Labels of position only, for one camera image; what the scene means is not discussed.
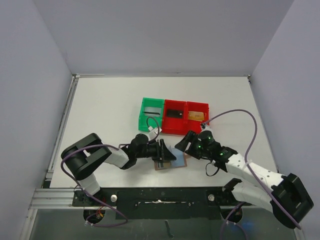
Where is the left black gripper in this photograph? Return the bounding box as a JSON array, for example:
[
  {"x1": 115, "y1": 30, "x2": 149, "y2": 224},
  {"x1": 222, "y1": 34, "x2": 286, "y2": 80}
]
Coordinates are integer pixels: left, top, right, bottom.
[{"x1": 135, "y1": 139, "x2": 176, "y2": 162}]

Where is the tan leather card holder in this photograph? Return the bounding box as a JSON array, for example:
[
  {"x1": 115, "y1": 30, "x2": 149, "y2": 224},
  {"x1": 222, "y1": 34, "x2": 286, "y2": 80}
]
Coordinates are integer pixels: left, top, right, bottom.
[{"x1": 154, "y1": 148, "x2": 187, "y2": 171}]

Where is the red double plastic bin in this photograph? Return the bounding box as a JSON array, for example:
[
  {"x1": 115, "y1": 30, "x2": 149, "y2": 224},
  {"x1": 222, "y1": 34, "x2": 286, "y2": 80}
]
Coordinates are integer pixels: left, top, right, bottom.
[{"x1": 161, "y1": 99, "x2": 210, "y2": 135}]

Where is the gold card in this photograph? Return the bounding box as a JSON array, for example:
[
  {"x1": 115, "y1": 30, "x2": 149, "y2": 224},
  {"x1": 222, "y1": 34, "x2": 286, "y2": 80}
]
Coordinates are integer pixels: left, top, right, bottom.
[{"x1": 188, "y1": 111, "x2": 206, "y2": 122}]

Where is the green plastic bin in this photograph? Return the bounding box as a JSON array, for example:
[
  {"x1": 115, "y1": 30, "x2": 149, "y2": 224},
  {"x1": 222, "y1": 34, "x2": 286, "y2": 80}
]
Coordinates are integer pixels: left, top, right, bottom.
[{"x1": 138, "y1": 97, "x2": 165, "y2": 132}]

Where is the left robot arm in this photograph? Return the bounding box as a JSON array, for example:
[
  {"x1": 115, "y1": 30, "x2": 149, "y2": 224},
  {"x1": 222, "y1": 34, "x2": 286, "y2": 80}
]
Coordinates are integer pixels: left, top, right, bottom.
[{"x1": 60, "y1": 133, "x2": 177, "y2": 206}]

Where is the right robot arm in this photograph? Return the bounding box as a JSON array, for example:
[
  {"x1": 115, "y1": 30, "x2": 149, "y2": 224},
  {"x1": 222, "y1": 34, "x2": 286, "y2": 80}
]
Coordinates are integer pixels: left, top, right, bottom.
[{"x1": 175, "y1": 130, "x2": 314, "y2": 229}]

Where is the black card in red bin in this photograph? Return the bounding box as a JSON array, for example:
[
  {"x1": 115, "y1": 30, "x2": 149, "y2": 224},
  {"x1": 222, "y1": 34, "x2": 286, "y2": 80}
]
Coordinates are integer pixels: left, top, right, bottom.
[{"x1": 166, "y1": 109, "x2": 184, "y2": 119}]

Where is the silver card in green bin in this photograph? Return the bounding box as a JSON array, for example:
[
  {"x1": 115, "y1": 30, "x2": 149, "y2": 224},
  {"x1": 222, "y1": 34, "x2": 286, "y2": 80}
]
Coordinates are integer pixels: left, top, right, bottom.
[{"x1": 143, "y1": 106, "x2": 162, "y2": 117}]

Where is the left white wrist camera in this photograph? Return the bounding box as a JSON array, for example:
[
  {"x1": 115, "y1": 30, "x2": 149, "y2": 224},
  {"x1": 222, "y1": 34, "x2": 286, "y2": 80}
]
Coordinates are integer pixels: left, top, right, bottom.
[{"x1": 148, "y1": 126, "x2": 162, "y2": 140}]

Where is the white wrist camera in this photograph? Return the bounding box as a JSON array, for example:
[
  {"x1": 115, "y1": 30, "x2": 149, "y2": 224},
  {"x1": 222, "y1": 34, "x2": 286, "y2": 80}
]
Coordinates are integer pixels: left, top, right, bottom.
[
  {"x1": 148, "y1": 126, "x2": 162, "y2": 140},
  {"x1": 200, "y1": 122, "x2": 213, "y2": 133}
]

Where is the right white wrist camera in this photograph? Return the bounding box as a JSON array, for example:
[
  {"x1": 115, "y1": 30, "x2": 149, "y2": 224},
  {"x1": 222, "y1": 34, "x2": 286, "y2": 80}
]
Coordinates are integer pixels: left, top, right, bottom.
[{"x1": 200, "y1": 122, "x2": 213, "y2": 133}]

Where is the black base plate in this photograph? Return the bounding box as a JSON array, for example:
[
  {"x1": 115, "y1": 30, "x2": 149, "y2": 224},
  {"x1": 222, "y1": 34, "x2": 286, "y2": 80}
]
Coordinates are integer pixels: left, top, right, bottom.
[{"x1": 72, "y1": 186, "x2": 239, "y2": 223}]

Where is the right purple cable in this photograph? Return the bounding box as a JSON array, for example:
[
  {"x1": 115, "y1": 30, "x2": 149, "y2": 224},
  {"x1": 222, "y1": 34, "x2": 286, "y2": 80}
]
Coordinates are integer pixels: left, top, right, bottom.
[{"x1": 201, "y1": 109, "x2": 302, "y2": 240}]

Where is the aluminium left rail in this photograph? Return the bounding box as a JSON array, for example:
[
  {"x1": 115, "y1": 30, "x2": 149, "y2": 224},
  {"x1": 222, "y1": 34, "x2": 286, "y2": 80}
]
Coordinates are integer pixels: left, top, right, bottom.
[{"x1": 44, "y1": 74, "x2": 80, "y2": 182}]

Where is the aluminium rail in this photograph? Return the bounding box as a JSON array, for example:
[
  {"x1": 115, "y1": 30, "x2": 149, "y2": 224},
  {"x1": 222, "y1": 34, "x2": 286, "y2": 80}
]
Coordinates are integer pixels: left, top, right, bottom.
[
  {"x1": 28, "y1": 186, "x2": 300, "y2": 211},
  {"x1": 44, "y1": 74, "x2": 80, "y2": 182}
]

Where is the aluminium front rail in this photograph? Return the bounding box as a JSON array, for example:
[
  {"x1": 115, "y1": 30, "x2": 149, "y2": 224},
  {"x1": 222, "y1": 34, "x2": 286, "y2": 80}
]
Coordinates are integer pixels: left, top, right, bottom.
[{"x1": 28, "y1": 186, "x2": 300, "y2": 211}]

